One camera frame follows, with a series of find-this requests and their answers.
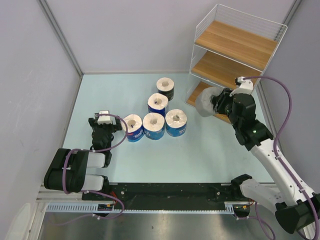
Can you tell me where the grey paper roll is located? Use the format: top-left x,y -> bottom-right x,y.
195,86 -> 223,117

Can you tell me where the blue monster paper roll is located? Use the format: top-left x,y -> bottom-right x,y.
165,109 -> 188,137

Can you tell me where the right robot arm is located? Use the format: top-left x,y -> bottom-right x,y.
201,87 -> 320,239

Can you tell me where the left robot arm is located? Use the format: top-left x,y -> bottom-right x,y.
43,111 -> 127,200

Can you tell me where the black wrapped paper roll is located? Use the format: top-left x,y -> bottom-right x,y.
156,77 -> 175,101

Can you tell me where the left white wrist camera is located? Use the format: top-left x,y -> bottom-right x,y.
97,110 -> 113,125

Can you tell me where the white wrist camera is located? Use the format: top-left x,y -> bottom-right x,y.
97,110 -> 113,125
229,76 -> 254,97

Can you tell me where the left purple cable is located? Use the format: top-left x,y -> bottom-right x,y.
49,113 -> 130,226

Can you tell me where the purple cable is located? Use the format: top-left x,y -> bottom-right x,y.
49,113 -> 130,226
243,76 -> 320,240

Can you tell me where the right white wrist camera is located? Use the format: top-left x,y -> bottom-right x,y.
229,76 -> 254,97

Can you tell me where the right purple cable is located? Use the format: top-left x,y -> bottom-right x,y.
243,76 -> 320,240

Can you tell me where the white wire wooden shelf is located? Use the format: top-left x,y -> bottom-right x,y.
184,3 -> 289,125

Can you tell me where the white slotted cable duct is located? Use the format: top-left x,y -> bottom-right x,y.
46,202 -> 234,215

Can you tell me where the aluminium rail frame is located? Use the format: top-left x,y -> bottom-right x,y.
34,182 -> 283,204

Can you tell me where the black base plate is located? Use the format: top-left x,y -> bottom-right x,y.
82,183 -> 254,217

